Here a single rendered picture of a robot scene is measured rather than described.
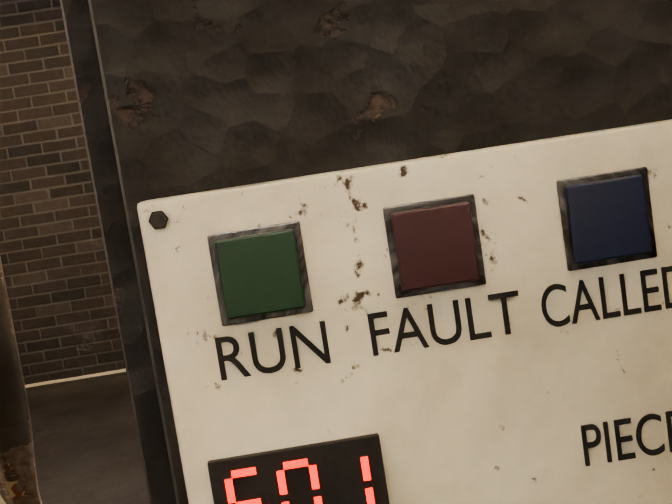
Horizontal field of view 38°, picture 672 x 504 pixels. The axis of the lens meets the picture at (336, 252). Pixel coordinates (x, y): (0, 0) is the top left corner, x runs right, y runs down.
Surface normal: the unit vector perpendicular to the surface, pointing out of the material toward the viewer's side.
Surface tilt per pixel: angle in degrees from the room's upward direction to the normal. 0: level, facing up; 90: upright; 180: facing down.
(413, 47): 90
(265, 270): 90
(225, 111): 90
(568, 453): 90
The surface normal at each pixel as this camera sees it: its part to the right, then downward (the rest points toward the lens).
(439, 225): 0.05, 0.10
